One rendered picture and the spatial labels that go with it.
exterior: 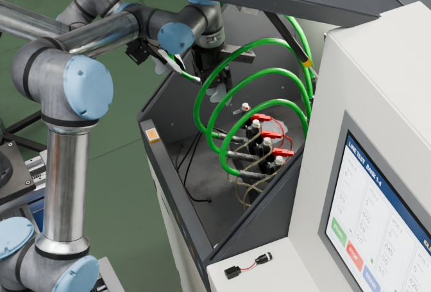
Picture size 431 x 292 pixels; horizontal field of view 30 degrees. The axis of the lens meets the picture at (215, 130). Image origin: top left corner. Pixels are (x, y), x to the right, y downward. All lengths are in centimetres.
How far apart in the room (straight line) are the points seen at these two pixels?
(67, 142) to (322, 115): 55
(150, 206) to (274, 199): 170
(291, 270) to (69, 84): 74
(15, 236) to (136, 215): 180
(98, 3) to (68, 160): 66
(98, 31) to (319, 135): 55
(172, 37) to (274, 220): 51
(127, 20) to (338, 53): 53
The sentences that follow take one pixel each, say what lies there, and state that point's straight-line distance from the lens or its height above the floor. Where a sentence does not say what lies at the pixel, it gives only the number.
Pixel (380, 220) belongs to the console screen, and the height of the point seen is 133.
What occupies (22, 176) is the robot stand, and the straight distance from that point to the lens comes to 231.
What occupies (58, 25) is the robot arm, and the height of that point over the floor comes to 145.
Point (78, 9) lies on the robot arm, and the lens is 221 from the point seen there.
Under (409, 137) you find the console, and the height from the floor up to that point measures 153.
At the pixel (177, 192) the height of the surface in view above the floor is 95.
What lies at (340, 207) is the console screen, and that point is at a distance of 174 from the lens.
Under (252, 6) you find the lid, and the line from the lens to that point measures 158.
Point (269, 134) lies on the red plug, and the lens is 214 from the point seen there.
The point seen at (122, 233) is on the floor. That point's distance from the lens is 351.
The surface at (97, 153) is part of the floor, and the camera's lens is 393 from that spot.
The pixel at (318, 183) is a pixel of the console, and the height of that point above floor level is 122.
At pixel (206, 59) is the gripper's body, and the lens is 205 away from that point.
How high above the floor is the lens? 250
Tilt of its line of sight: 40 degrees down
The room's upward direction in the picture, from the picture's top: 11 degrees counter-clockwise
